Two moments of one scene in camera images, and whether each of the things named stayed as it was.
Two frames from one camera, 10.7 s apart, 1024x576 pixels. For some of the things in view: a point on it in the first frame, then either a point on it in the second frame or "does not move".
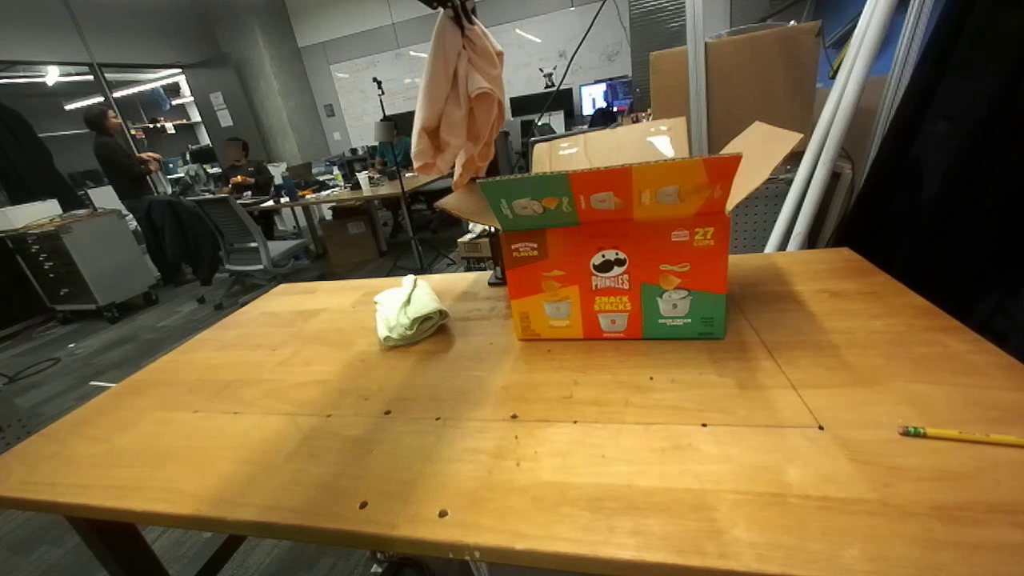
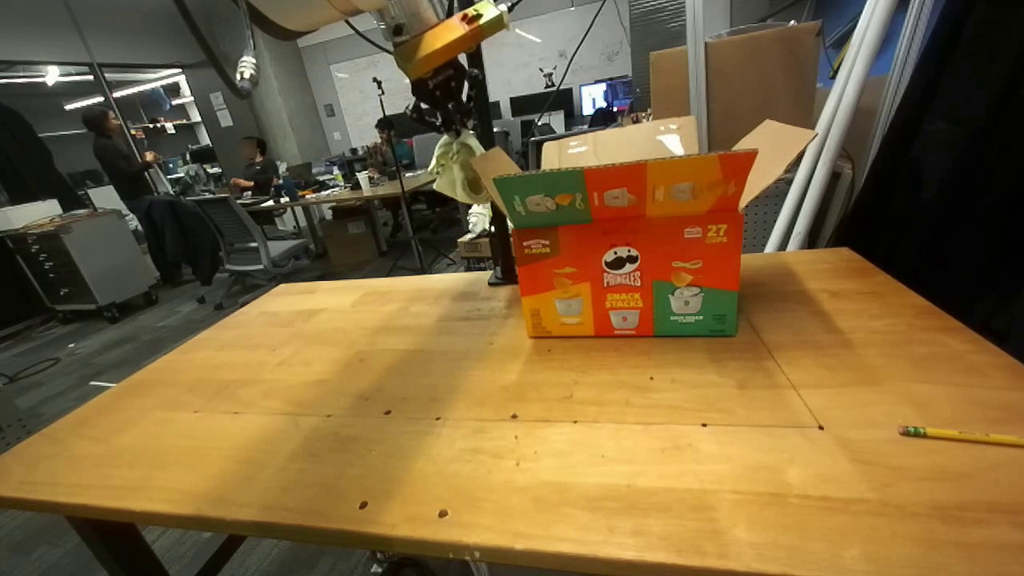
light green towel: (407, 311) -> (449, 167)
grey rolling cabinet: (86, 262) does not move
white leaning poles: (861, 118) does not move
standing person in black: (186, 236) does not move
